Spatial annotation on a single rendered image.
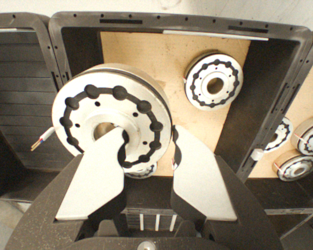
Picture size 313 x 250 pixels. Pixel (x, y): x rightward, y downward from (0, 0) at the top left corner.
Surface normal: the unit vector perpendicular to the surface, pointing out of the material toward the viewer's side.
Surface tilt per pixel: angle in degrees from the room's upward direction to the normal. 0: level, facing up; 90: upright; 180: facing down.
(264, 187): 90
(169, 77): 0
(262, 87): 90
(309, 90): 0
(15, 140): 0
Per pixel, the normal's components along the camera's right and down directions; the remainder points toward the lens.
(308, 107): -0.01, 0.54
